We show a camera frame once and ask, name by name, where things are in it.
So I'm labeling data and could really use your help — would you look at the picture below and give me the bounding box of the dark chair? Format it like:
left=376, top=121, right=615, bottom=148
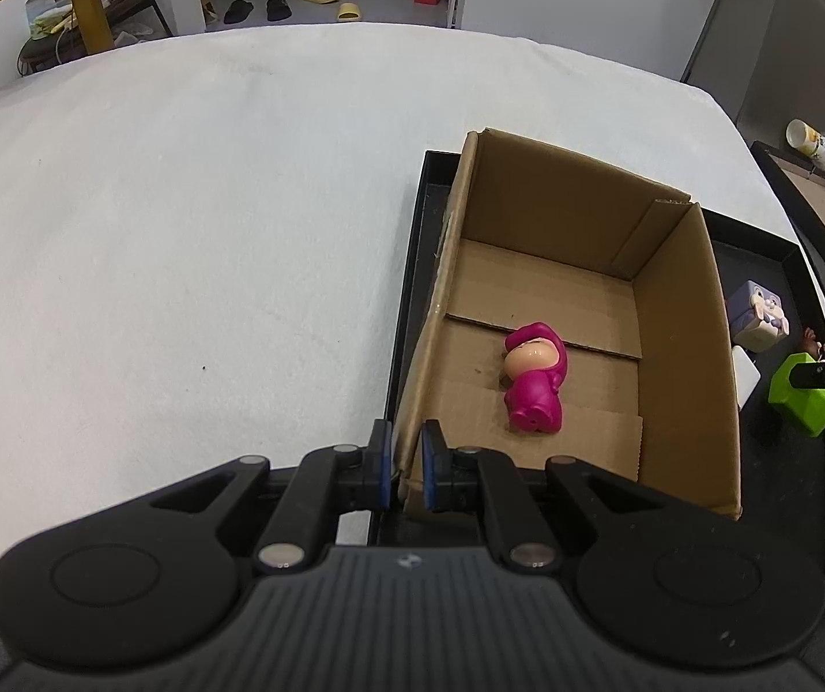
left=18, top=0, right=175, bottom=78

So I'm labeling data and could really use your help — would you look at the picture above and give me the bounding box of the magenta hooded figurine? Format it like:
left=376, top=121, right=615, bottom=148
left=502, top=322, right=568, bottom=435

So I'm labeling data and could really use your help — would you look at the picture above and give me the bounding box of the purple cube toy box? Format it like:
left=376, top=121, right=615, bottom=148
left=728, top=277, right=792, bottom=353

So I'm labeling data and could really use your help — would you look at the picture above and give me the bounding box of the brown cardboard box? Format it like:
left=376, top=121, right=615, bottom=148
left=392, top=128, right=743, bottom=520

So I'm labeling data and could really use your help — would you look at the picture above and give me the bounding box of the grey board panel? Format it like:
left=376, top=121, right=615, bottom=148
left=681, top=0, right=825, bottom=168

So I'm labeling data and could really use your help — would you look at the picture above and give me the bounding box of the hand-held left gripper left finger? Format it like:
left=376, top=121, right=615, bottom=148
left=147, top=419, right=393, bottom=572

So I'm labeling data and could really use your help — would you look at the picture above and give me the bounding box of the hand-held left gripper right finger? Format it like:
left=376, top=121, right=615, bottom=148
left=419, top=419, right=674, bottom=572

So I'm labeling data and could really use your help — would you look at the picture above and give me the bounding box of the white bed sheet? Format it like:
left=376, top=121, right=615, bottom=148
left=0, top=21, right=825, bottom=607

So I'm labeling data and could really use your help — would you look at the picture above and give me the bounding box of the white paper cup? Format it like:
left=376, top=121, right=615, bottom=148
left=786, top=118, right=825, bottom=178

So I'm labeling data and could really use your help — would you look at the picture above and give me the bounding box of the black tray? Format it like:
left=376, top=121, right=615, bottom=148
left=367, top=150, right=825, bottom=584

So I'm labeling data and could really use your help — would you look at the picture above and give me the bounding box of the white charger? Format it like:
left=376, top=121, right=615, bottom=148
left=731, top=346, right=760, bottom=408

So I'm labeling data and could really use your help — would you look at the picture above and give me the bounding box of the green box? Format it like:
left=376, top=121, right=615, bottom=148
left=767, top=351, right=825, bottom=438

